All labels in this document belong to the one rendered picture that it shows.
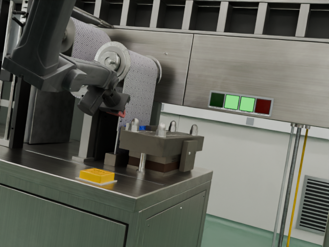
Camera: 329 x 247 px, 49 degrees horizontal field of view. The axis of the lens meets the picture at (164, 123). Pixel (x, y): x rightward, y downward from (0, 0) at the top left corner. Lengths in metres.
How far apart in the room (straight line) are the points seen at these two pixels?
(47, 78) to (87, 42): 0.85
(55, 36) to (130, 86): 0.71
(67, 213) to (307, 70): 0.95
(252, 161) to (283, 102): 2.43
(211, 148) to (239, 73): 2.50
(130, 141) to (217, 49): 0.55
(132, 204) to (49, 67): 0.43
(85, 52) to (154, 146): 0.51
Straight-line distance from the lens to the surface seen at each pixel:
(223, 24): 1.52
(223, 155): 3.87
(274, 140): 3.77
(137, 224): 0.96
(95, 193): 0.97
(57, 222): 1.10
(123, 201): 0.93
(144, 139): 1.17
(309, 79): 1.42
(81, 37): 1.44
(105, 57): 1.29
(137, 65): 1.33
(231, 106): 1.44
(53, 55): 0.63
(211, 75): 1.48
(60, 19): 0.60
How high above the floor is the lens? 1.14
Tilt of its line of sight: 3 degrees down
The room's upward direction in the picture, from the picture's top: 9 degrees clockwise
